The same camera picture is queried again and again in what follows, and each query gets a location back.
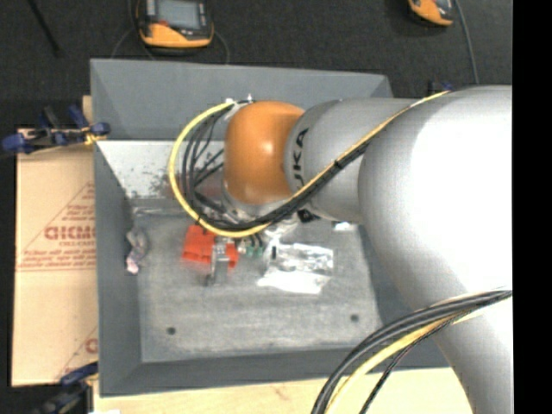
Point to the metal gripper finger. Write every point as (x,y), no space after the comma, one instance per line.
(225,261)
(217,270)

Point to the orange plastic block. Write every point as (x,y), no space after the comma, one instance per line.
(198,246)

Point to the grey metal bin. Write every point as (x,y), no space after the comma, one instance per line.
(241,317)

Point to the clear plastic packet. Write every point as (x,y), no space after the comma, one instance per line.
(302,265)

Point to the grey and pink small toy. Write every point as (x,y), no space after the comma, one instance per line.
(137,248)

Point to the small white scrap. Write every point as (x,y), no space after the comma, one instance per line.
(345,226)

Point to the brown cardboard board red print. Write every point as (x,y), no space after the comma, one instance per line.
(52,309)

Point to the black cylinder on white bracket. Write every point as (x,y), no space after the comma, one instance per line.
(274,252)

